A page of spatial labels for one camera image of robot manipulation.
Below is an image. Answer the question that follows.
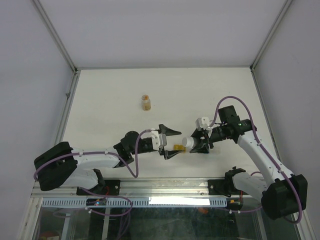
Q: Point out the weekly pill organizer strip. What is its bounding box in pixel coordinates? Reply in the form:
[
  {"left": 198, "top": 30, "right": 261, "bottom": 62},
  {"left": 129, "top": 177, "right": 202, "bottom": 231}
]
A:
[{"left": 173, "top": 144, "right": 186, "bottom": 153}]

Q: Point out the white pill bottle blue label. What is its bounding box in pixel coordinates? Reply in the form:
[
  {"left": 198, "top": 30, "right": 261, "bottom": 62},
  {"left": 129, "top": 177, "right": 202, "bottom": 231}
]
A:
[{"left": 182, "top": 136, "right": 199, "bottom": 149}]

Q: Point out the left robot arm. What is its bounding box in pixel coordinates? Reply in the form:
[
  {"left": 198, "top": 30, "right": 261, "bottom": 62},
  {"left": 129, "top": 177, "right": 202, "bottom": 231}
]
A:
[{"left": 33, "top": 124, "right": 181, "bottom": 195}]

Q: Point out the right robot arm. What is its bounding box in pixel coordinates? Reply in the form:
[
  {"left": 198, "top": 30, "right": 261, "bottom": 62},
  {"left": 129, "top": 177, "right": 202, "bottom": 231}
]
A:
[{"left": 182, "top": 105, "right": 308, "bottom": 220}]

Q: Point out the clear glass jar gold lid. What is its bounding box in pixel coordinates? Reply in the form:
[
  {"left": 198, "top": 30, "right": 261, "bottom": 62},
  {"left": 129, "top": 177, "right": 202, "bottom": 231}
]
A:
[{"left": 141, "top": 94, "right": 151, "bottom": 111}]

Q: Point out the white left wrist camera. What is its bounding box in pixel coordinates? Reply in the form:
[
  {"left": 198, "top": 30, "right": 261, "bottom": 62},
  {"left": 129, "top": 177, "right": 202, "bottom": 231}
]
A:
[{"left": 150, "top": 129, "right": 167, "bottom": 151}]

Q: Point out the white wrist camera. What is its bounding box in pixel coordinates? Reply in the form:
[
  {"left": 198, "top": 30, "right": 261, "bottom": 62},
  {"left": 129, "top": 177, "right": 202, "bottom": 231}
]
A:
[
  {"left": 195, "top": 117, "right": 213, "bottom": 131},
  {"left": 150, "top": 129, "right": 167, "bottom": 151}
]

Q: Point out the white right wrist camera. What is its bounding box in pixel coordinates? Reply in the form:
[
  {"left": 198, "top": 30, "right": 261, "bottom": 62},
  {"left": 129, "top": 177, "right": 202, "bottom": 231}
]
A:
[{"left": 195, "top": 117, "right": 213, "bottom": 131}]

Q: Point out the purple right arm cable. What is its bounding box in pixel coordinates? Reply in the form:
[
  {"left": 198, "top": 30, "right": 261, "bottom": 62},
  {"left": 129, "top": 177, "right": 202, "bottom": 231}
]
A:
[{"left": 208, "top": 96, "right": 303, "bottom": 224}]

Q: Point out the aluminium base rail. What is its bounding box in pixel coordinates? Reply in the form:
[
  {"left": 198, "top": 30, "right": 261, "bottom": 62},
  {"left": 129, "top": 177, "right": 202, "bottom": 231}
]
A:
[{"left": 31, "top": 176, "right": 301, "bottom": 200}]

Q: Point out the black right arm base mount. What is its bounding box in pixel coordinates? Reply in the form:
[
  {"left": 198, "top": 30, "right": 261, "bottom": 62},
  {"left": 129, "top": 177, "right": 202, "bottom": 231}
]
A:
[{"left": 207, "top": 178, "right": 249, "bottom": 198}]

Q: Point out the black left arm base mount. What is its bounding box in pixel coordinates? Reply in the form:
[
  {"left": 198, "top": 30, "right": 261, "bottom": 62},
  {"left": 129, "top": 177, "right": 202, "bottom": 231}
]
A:
[{"left": 89, "top": 179, "right": 121, "bottom": 196}]

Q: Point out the white slotted cable duct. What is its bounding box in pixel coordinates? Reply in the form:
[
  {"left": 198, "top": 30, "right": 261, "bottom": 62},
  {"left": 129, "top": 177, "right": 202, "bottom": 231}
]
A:
[{"left": 42, "top": 197, "right": 227, "bottom": 209}]

